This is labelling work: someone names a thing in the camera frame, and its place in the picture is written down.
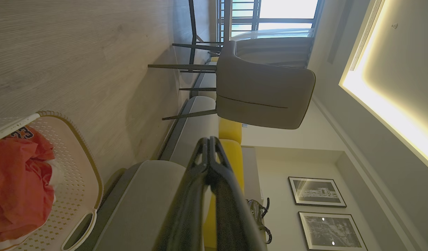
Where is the olive handbag with black handles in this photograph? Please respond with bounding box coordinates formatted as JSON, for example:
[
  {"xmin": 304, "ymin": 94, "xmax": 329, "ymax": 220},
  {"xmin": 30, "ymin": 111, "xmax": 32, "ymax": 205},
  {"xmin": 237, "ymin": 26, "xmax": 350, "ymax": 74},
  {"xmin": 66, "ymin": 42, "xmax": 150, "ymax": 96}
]
[{"xmin": 246, "ymin": 198, "xmax": 272, "ymax": 244}]

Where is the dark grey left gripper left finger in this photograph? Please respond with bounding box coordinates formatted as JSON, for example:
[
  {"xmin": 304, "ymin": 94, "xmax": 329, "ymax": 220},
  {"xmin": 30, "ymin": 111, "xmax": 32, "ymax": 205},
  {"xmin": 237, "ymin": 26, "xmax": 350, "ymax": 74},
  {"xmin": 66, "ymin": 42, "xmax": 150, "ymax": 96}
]
[{"xmin": 160, "ymin": 137, "xmax": 211, "ymax": 251}]

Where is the orange jersey shirt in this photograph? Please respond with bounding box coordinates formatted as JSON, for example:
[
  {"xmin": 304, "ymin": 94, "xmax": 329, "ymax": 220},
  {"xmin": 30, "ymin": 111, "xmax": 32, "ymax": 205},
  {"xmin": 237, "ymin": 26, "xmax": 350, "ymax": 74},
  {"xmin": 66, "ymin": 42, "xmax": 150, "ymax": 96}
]
[{"xmin": 0, "ymin": 127, "xmax": 56, "ymax": 243}]

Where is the grey sofa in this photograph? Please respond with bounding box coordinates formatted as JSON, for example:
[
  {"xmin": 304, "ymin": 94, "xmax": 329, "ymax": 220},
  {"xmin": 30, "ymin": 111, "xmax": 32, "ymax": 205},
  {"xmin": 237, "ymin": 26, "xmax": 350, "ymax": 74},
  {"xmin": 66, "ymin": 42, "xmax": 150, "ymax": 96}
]
[{"xmin": 74, "ymin": 56, "xmax": 262, "ymax": 251}]

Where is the black framed picture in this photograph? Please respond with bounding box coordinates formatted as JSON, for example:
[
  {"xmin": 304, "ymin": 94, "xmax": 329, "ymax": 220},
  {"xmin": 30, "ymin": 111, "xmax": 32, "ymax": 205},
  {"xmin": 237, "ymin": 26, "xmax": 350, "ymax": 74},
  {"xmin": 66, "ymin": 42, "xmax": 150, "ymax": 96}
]
[
  {"xmin": 298, "ymin": 212, "xmax": 368, "ymax": 251},
  {"xmin": 288, "ymin": 177, "xmax": 347, "ymax": 208}
]

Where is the black metal table leg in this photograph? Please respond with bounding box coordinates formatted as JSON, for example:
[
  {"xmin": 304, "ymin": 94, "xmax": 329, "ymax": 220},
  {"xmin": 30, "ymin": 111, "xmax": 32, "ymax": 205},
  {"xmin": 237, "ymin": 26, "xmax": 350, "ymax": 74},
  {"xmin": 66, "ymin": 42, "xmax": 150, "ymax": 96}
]
[{"xmin": 188, "ymin": 0, "xmax": 197, "ymax": 72}]

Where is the window with dark frame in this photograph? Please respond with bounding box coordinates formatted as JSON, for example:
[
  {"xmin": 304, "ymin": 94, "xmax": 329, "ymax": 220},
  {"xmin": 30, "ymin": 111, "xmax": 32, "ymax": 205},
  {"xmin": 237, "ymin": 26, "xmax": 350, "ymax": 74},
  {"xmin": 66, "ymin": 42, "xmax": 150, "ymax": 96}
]
[{"xmin": 216, "ymin": 0, "xmax": 324, "ymax": 42}]

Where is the grey upholstered dining chair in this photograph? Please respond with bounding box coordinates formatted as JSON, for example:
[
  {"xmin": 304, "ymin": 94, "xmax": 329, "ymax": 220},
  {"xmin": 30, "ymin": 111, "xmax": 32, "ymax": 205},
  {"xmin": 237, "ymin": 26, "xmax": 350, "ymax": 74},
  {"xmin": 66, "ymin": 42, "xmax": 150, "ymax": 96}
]
[{"xmin": 148, "ymin": 40, "xmax": 316, "ymax": 130}]

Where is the yellow sofa cushion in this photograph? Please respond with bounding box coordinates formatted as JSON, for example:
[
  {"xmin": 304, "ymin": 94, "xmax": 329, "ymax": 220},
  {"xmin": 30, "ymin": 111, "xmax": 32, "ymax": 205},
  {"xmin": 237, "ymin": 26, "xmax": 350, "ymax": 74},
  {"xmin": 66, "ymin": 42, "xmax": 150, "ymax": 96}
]
[
  {"xmin": 219, "ymin": 118, "xmax": 243, "ymax": 145},
  {"xmin": 203, "ymin": 139, "xmax": 245, "ymax": 249}
]

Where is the white perforated laundry basket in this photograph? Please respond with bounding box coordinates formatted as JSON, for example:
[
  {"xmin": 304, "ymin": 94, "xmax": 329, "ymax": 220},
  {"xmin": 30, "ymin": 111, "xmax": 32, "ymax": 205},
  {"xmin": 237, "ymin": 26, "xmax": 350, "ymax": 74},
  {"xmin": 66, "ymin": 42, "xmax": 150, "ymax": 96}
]
[{"xmin": 0, "ymin": 111, "xmax": 104, "ymax": 251}]

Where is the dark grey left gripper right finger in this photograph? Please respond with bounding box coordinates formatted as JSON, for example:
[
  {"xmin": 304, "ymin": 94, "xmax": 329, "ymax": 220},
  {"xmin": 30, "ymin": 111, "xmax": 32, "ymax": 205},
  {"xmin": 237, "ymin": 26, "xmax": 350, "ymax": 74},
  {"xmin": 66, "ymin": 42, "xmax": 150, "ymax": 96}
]
[{"xmin": 209, "ymin": 136, "xmax": 267, "ymax": 251}]

